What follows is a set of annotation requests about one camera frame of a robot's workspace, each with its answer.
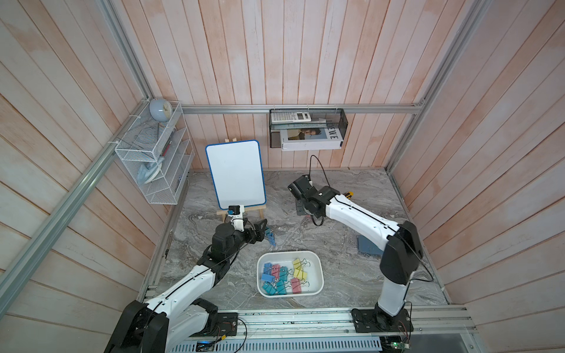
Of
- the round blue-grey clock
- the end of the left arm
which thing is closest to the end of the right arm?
the end of the left arm

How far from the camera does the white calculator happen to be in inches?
35.9

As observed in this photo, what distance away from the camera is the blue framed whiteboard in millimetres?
837
